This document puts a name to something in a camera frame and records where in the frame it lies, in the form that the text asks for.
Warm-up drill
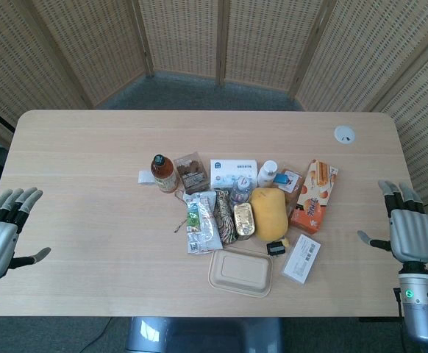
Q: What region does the small black device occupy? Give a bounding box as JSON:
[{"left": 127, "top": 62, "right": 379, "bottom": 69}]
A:
[{"left": 266, "top": 240, "right": 288, "bottom": 256}]

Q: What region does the green white snack packet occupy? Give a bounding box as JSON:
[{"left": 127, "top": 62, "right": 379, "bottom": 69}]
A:
[{"left": 183, "top": 193, "right": 204, "bottom": 254}]

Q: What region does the woven folding screen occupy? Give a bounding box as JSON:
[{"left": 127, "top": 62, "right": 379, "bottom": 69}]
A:
[{"left": 0, "top": 0, "right": 428, "bottom": 243}]

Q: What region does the black floor cable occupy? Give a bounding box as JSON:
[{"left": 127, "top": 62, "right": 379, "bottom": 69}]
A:
[{"left": 78, "top": 316, "right": 113, "bottom": 353}]

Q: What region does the white flat labelled box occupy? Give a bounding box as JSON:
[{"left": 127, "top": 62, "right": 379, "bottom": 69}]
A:
[{"left": 281, "top": 233, "right": 322, "bottom": 285}]

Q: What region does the orange egg roll box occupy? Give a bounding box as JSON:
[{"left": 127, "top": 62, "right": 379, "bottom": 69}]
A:
[{"left": 289, "top": 159, "right": 339, "bottom": 235}]

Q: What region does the white plastic bottle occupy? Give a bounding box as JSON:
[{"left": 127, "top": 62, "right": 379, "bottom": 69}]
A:
[{"left": 257, "top": 160, "right": 279, "bottom": 188}]

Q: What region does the white blue tissue box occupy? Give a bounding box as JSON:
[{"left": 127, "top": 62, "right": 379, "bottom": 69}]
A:
[{"left": 210, "top": 158, "right": 259, "bottom": 189}]

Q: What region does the brown packet with blue label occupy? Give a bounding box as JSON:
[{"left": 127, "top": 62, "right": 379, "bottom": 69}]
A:
[{"left": 275, "top": 164, "right": 306, "bottom": 218}]

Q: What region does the white cable grommet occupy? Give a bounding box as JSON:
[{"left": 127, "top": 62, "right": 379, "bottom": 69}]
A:
[{"left": 333, "top": 125, "right": 357, "bottom": 146}]

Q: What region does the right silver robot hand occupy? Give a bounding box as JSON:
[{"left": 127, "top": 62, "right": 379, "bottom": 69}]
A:
[{"left": 357, "top": 179, "right": 428, "bottom": 265}]

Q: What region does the patterned snack packet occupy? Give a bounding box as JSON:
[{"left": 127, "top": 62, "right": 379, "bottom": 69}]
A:
[{"left": 213, "top": 188, "right": 238, "bottom": 246}]

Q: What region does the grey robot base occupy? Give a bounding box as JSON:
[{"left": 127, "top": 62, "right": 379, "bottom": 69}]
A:
[{"left": 124, "top": 316, "right": 285, "bottom": 353}]

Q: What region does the yellow squash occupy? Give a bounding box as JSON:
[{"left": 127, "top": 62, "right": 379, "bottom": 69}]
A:
[{"left": 249, "top": 187, "right": 289, "bottom": 241}]

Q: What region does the beige pulp food container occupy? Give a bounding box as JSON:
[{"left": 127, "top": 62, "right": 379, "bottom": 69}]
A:
[{"left": 208, "top": 249, "right": 274, "bottom": 297}]

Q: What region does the brown snack bag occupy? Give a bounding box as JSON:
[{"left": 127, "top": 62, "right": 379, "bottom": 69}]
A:
[{"left": 173, "top": 151, "right": 210, "bottom": 195}]

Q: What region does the brown sauce bottle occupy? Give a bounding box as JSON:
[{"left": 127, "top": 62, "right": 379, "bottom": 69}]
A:
[{"left": 150, "top": 154, "right": 179, "bottom": 194}]

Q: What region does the gold tin can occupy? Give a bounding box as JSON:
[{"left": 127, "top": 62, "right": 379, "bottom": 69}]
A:
[{"left": 233, "top": 202, "right": 257, "bottom": 241}]

